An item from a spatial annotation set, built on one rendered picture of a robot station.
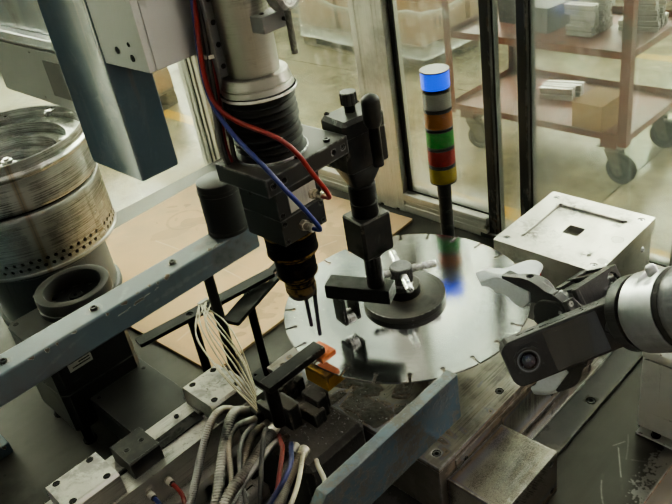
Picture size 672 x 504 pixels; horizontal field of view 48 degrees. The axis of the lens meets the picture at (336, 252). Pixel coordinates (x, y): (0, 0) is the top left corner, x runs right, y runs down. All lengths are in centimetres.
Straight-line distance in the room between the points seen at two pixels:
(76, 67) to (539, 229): 74
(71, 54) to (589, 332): 59
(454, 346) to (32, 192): 76
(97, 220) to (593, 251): 86
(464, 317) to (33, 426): 73
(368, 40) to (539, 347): 91
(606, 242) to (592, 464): 34
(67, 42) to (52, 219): 57
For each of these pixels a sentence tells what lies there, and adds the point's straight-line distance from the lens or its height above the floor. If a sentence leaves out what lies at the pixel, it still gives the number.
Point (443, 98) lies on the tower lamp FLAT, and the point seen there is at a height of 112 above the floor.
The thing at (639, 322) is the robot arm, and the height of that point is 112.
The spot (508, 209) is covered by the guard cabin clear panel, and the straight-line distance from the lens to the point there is 148.
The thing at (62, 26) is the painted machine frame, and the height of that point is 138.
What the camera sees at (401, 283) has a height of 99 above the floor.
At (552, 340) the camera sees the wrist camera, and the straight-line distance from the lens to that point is 74.
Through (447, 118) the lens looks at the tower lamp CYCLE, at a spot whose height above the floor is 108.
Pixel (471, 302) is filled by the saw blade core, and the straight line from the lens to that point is 101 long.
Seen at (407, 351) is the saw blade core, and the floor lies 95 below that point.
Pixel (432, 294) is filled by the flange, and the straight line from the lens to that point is 101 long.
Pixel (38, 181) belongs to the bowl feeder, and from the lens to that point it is 136.
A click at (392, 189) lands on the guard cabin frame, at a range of 163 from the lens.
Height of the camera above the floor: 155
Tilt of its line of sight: 32 degrees down
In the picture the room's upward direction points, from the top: 10 degrees counter-clockwise
